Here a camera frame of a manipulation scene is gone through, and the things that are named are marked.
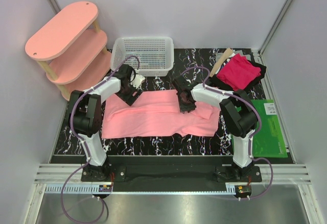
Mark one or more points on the magenta folded t-shirt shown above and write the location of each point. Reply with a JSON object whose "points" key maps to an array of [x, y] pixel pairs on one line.
{"points": [[238, 73]]}

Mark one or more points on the green cutting mat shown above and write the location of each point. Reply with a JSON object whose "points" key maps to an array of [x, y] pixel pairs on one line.
{"points": [[268, 142]]}

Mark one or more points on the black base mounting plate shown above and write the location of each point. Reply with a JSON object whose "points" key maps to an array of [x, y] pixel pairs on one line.
{"points": [[171, 174]]}

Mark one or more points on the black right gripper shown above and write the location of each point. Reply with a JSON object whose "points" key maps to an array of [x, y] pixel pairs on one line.
{"points": [[186, 108]]}

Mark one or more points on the white plastic mesh basket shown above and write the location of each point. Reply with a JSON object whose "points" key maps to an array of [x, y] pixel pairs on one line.
{"points": [[151, 56]]}

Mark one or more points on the pink three-tier wooden shelf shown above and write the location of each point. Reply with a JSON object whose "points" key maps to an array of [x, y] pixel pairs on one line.
{"points": [[71, 48]]}

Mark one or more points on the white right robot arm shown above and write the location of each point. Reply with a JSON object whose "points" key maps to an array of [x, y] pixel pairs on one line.
{"points": [[240, 118]]}

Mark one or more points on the grey cloth piece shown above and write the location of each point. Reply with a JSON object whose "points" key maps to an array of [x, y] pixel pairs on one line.
{"points": [[220, 55]]}

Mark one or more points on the beige folded cloth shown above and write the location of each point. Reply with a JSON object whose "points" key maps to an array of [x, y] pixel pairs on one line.
{"points": [[225, 55]]}

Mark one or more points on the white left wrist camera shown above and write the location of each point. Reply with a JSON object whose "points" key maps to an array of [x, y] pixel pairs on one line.
{"points": [[137, 81]]}

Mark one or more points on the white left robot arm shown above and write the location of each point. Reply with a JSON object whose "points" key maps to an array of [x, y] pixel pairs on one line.
{"points": [[84, 116]]}

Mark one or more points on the white slotted cable duct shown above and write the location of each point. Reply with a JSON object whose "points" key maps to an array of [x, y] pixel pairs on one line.
{"points": [[78, 188]]}

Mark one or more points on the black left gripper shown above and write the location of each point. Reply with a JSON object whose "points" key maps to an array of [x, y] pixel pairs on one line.
{"points": [[130, 99]]}

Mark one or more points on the black folded t-shirt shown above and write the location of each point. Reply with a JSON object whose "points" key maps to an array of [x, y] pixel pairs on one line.
{"points": [[215, 82]]}

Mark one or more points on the light pink t-shirt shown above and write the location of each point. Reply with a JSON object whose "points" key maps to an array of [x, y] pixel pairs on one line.
{"points": [[156, 113]]}

